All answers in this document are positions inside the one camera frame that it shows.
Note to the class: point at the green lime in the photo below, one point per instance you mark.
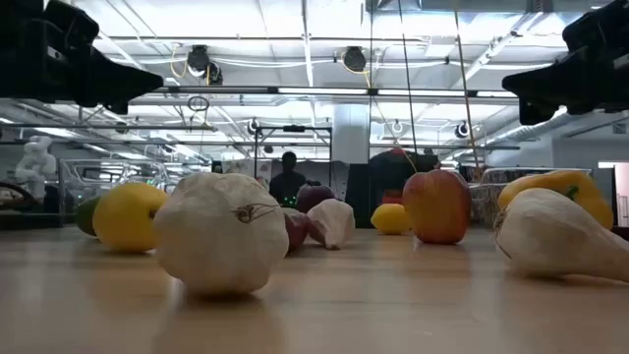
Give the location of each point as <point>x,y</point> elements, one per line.
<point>86,216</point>

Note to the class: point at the black metal frame rig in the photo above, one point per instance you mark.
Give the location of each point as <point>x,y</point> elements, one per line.
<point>295,129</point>

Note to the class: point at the long ceiling light bar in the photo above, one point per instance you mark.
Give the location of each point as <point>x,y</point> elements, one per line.
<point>319,91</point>

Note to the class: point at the yellow bell pepper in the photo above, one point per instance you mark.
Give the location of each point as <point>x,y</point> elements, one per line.
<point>589,194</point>

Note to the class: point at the black equipment block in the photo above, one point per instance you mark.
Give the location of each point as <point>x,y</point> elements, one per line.
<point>383,177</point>

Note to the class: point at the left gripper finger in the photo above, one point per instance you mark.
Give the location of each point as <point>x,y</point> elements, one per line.
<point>108,78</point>

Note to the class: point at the long red chili pepper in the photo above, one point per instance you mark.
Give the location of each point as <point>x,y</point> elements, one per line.
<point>296,231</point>

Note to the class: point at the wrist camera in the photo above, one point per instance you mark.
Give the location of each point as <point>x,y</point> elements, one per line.
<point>594,27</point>
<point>74,22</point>

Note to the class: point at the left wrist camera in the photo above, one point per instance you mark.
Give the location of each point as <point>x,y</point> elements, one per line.
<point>74,22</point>

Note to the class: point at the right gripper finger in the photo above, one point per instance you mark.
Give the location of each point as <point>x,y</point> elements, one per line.
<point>555,83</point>

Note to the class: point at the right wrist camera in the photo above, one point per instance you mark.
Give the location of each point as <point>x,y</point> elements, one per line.
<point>594,27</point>

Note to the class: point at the clear plastic bin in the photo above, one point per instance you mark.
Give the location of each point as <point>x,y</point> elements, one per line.
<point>78,177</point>
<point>486,196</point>

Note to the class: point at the yellow lemon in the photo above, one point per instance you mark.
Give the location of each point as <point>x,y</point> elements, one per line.
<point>390,219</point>
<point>125,218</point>

